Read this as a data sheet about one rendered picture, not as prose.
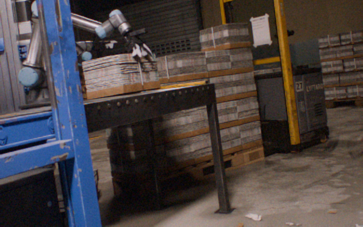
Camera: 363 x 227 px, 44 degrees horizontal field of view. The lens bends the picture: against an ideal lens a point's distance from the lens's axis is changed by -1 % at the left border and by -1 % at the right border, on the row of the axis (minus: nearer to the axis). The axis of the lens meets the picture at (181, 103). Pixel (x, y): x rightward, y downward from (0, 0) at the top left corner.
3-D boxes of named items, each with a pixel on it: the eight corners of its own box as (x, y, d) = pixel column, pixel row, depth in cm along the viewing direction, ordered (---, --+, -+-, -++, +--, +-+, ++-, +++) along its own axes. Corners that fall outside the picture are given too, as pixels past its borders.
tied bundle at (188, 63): (154, 85, 392) (151, 58, 391) (180, 81, 411) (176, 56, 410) (183, 81, 363) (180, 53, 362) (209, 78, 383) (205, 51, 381)
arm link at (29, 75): (41, 88, 281) (58, 3, 279) (34, 89, 266) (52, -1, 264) (22, 85, 281) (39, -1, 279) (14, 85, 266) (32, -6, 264)
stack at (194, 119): (113, 194, 360) (98, 92, 356) (215, 163, 435) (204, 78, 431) (140, 200, 331) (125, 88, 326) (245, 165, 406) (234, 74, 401)
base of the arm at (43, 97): (25, 104, 280) (22, 88, 279) (32, 103, 295) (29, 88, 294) (49, 101, 281) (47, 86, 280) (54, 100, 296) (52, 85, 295)
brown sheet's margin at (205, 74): (155, 84, 392) (154, 79, 392) (179, 80, 411) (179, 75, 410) (183, 80, 363) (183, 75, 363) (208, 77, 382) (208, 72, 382)
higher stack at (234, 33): (214, 163, 435) (197, 30, 428) (235, 157, 454) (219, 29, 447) (244, 165, 405) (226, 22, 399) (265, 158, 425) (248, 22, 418)
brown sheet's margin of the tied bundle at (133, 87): (104, 97, 283) (103, 89, 283) (140, 90, 268) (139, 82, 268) (87, 99, 270) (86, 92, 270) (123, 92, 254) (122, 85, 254)
